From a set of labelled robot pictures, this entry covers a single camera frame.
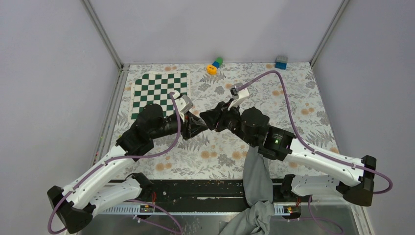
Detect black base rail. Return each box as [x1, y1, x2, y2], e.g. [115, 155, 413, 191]
[118, 176, 347, 215]

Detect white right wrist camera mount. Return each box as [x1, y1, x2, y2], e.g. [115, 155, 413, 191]
[228, 83, 250, 110]

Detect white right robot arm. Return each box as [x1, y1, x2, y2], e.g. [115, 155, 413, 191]
[200, 102, 376, 207]

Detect green white chessboard mat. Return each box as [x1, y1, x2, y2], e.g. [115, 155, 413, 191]
[128, 71, 190, 122]

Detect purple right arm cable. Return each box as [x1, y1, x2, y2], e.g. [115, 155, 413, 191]
[236, 70, 393, 195]

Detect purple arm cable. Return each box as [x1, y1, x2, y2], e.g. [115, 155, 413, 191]
[47, 91, 182, 235]
[236, 70, 393, 195]

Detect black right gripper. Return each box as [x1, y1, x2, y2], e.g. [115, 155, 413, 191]
[199, 98, 256, 147]

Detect blue grey toy block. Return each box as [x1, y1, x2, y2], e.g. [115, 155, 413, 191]
[275, 55, 288, 70]

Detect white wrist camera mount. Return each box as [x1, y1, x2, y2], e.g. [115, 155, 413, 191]
[228, 83, 250, 110]
[173, 90, 193, 114]

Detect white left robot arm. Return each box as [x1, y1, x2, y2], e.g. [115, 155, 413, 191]
[47, 104, 208, 234]

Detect yellow blue green toy blocks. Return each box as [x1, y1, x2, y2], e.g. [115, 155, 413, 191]
[206, 57, 223, 75]

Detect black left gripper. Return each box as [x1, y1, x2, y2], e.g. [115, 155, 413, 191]
[151, 111, 208, 141]

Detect floral tablecloth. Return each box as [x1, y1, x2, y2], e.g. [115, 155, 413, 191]
[112, 62, 338, 180]

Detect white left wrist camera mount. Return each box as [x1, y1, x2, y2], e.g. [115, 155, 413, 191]
[173, 90, 193, 114]

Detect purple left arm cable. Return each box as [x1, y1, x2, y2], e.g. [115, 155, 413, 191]
[47, 91, 182, 235]

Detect grey sleeved forearm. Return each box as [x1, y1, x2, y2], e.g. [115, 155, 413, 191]
[219, 147, 275, 235]

